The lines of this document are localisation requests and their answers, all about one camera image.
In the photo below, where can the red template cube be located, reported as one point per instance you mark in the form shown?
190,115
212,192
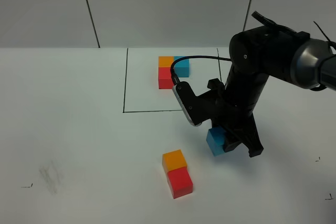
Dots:
164,78

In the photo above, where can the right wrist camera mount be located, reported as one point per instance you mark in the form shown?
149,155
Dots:
197,108

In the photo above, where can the orange template cube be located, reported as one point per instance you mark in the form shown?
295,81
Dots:
165,61

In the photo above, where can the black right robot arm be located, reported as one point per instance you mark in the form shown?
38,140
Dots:
256,55

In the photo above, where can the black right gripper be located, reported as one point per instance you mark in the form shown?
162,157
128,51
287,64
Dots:
232,107

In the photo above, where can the blue template cube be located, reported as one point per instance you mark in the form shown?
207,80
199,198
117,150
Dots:
182,68

